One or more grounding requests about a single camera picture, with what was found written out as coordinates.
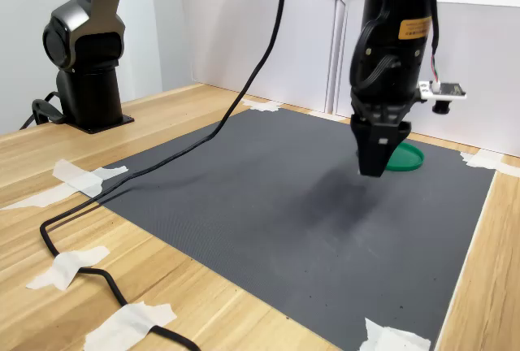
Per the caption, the white partition panel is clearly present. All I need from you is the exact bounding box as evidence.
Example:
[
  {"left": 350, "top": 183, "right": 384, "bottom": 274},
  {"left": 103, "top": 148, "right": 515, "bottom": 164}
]
[
  {"left": 178, "top": 0, "right": 350, "bottom": 115},
  {"left": 335, "top": 0, "right": 520, "bottom": 159}
]

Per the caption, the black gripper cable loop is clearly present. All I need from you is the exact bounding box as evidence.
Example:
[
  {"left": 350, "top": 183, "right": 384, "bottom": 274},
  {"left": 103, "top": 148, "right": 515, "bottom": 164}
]
[{"left": 349, "top": 0, "right": 403, "bottom": 89}]

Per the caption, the small camera box with board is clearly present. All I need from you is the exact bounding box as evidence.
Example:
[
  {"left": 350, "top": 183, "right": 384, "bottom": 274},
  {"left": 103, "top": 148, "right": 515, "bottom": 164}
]
[{"left": 418, "top": 80, "right": 468, "bottom": 115}]

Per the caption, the round green lid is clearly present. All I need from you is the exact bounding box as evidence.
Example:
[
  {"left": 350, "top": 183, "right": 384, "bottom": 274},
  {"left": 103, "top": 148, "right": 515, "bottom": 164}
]
[{"left": 384, "top": 141, "right": 426, "bottom": 173}]

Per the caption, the multicoloured camera wire lead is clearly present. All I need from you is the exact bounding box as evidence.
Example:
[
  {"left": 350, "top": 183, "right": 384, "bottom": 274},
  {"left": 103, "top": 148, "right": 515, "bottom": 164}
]
[{"left": 428, "top": 0, "right": 443, "bottom": 93}]

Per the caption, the white masking tape piece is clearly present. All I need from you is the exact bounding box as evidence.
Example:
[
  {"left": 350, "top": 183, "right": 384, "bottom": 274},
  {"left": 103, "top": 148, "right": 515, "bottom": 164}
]
[
  {"left": 83, "top": 301, "right": 179, "bottom": 351},
  {"left": 0, "top": 158, "right": 130, "bottom": 211},
  {"left": 459, "top": 149, "right": 520, "bottom": 177},
  {"left": 25, "top": 245, "right": 111, "bottom": 292},
  {"left": 237, "top": 97, "right": 282, "bottom": 114},
  {"left": 359, "top": 317, "right": 432, "bottom": 351}
]

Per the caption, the black base cable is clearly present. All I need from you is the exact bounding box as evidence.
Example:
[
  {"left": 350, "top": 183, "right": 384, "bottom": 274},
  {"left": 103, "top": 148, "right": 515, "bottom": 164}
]
[{"left": 19, "top": 90, "right": 66, "bottom": 131}]

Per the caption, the dark grey mat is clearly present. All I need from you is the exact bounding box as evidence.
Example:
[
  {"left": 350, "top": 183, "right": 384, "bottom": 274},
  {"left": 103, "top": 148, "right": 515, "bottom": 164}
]
[{"left": 79, "top": 106, "right": 499, "bottom": 351}]

